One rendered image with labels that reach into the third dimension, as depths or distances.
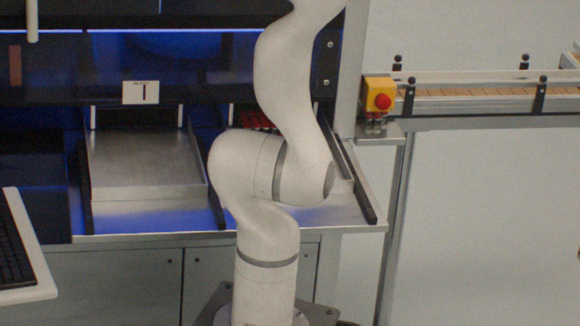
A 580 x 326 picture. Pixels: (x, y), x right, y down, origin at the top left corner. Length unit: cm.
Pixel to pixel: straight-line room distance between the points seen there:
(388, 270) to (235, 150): 140
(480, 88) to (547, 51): 272
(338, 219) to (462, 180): 208
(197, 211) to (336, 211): 31
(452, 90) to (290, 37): 131
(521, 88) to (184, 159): 97
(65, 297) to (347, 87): 90
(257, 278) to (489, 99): 118
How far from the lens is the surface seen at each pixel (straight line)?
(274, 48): 223
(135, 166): 307
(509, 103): 348
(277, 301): 249
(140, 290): 340
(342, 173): 310
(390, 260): 367
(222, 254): 337
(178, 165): 308
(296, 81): 226
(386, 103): 320
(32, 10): 293
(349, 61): 316
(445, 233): 463
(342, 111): 322
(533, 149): 529
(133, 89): 310
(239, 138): 237
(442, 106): 342
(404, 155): 350
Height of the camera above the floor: 240
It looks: 29 degrees down
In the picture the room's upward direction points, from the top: 5 degrees clockwise
